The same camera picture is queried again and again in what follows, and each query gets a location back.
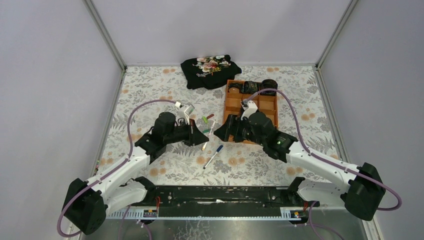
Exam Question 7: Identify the white pen blue cap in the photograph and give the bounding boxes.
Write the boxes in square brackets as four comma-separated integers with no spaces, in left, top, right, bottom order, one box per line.
[203,145,224,170]

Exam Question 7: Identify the white pen magenta cap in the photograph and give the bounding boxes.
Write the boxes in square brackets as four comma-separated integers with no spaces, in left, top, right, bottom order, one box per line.
[201,121,216,151]

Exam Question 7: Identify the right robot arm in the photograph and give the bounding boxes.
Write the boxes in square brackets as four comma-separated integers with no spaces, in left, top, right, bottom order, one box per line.
[213,111,386,221]

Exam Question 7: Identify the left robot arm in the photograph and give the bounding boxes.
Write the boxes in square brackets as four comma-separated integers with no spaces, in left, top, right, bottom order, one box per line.
[61,112,209,235]

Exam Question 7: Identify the orange wooden compartment tray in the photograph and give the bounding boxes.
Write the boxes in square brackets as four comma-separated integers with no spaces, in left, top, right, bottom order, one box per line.
[222,79,279,127]

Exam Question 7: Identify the small item in tray corner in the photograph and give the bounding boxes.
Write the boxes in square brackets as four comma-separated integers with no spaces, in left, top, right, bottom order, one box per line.
[227,82,244,94]

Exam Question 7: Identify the rolled black belt top middle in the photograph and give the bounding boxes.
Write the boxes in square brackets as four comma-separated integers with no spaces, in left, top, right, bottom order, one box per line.
[240,81,262,95]

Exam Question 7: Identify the rolled black belt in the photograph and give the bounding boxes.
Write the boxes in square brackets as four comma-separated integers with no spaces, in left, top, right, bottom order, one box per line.
[240,81,262,95]
[259,79,278,97]

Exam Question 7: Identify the rolled black belt top right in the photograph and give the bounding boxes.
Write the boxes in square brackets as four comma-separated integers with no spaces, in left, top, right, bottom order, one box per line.
[259,79,278,97]

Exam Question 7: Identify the black floral folded shirt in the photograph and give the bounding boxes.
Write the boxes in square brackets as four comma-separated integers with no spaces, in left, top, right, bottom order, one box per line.
[180,54,242,90]

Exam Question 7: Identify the floral patterned table mat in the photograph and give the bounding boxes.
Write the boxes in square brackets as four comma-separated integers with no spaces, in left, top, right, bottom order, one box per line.
[95,66,339,186]

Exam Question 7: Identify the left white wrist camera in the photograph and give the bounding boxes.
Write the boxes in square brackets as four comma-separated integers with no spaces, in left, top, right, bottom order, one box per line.
[174,101,195,126]

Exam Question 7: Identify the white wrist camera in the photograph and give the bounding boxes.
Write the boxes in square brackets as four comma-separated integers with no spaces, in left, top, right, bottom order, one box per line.
[174,101,195,126]
[240,100,258,121]

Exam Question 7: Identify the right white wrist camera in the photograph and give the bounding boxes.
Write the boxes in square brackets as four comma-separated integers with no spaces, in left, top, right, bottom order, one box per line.
[240,100,258,121]

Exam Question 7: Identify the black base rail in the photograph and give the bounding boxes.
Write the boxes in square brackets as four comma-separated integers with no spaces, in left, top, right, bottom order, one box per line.
[134,185,312,220]

